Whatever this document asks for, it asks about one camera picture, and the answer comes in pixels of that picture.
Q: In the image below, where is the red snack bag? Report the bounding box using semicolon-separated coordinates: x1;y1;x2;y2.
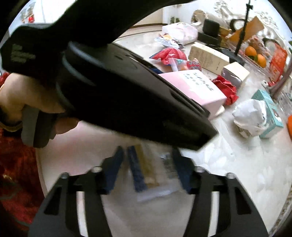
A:
150;47;187;65

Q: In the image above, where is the clear pastry packet red label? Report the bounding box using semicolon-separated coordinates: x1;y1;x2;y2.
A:
169;58;202;72

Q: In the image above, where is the clear snack wrapper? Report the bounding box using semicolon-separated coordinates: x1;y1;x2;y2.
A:
127;142;183;202

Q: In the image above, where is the white tissue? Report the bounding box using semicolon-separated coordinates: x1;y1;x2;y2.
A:
232;99;268;139

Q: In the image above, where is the pink cotton puffs box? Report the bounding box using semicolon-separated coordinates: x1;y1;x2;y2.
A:
160;70;227;119

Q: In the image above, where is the red white wrapper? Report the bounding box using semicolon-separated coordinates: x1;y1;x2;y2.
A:
212;75;239;106

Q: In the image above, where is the person's left hand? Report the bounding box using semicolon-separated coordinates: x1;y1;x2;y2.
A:
1;73;65;138

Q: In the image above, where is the teal tissue box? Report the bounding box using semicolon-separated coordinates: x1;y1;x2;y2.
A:
252;89;284;139

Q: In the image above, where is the pink plastic bag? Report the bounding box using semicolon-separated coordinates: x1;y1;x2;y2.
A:
162;22;198;45

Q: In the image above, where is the orange cup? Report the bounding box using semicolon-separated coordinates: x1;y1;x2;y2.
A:
287;115;292;139

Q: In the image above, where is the cream long box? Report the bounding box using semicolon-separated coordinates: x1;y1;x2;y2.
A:
188;42;230;75

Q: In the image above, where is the black box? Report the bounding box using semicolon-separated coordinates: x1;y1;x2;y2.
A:
197;19;222;45

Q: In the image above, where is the small white box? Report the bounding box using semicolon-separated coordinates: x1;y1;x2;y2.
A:
221;62;250;90

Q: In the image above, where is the black tripod stand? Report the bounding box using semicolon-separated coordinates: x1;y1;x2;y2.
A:
219;1;253;66

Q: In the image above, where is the ornate white armchair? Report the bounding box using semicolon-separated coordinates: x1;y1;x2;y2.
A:
193;1;291;57

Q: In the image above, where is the orange fruit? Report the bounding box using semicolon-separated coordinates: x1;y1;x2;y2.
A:
245;46;257;57
256;54;266;68

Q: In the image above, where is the orange red gift box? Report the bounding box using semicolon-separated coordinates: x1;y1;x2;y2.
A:
269;44;288;83

